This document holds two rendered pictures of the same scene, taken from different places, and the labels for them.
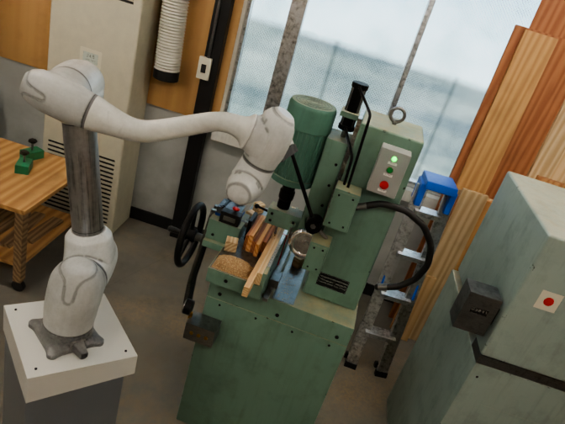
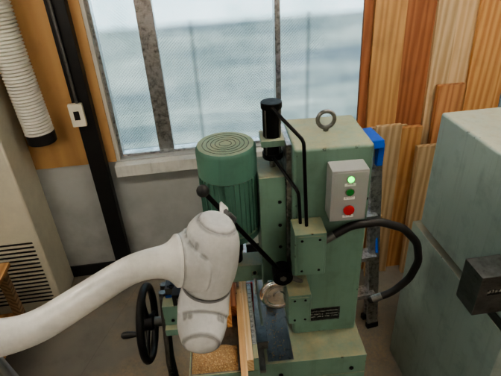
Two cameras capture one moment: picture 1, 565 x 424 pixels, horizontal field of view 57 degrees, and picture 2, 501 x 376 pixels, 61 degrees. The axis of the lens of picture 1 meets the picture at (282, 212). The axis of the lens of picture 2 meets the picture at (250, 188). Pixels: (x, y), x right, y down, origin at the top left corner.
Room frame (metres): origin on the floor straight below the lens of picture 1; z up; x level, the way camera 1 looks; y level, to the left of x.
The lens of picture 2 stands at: (0.72, 0.10, 2.03)
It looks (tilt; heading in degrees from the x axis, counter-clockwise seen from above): 31 degrees down; 352
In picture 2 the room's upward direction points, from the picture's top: 3 degrees counter-clockwise
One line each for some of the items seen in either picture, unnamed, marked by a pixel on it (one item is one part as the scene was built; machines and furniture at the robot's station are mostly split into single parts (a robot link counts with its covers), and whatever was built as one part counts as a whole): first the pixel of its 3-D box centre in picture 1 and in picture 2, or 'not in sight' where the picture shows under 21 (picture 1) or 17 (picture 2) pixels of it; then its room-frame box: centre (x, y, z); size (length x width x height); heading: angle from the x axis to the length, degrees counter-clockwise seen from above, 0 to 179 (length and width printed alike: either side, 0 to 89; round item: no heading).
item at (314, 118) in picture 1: (302, 142); (229, 189); (1.83, 0.00, 1.35); 0.18 x 0.18 x 0.31
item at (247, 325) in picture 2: (277, 241); (244, 292); (1.82, -0.02, 0.92); 0.60 x 0.02 x 0.05; 175
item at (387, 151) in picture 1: (388, 171); (346, 190); (1.66, -0.30, 1.40); 0.10 x 0.06 x 0.16; 85
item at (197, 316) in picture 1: (202, 329); not in sight; (1.58, 0.17, 0.58); 0.12 x 0.08 x 0.08; 85
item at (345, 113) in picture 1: (354, 107); (273, 130); (1.82, -0.14, 1.54); 0.08 x 0.08 x 0.17; 85
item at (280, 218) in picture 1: (284, 219); (241, 268); (1.83, -0.02, 1.03); 0.14 x 0.07 x 0.09; 85
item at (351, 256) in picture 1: (361, 212); (320, 230); (1.81, -0.29, 1.16); 0.22 x 0.22 x 0.72; 85
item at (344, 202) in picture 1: (342, 206); (307, 246); (1.66, -0.20, 1.23); 0.09 x 0.08 x 0.15; 85
